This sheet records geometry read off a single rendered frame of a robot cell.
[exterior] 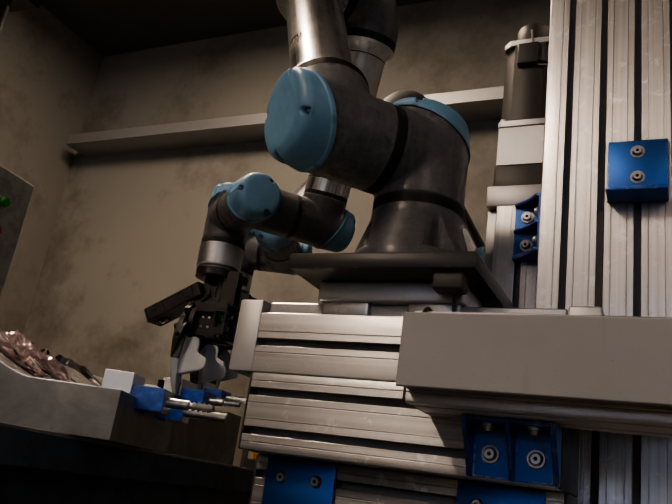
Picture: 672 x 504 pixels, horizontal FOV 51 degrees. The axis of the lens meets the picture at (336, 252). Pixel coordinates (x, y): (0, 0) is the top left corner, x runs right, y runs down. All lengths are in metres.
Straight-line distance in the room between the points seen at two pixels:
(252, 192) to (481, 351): 0.57
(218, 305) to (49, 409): 0.40
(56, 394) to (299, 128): 0.40
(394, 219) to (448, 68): 2.72
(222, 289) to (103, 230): 3.01
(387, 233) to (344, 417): 0.22
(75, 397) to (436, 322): 0.41
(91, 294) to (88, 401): 3.23
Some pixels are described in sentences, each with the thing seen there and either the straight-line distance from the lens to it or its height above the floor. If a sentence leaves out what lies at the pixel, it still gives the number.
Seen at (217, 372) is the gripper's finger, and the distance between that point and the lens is 1.21.
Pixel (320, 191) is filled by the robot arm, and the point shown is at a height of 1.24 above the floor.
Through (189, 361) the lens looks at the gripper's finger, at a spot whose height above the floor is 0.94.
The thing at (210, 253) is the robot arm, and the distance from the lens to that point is 1.19.
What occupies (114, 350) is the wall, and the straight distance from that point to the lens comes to 3.83.
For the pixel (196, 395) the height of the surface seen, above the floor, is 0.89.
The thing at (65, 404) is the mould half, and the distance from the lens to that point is 0.84.
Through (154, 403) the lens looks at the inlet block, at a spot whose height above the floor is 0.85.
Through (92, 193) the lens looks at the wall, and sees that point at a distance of 4.35.
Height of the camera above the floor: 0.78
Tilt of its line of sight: 19 degrees up
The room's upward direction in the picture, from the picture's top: 8 degrees clockwise
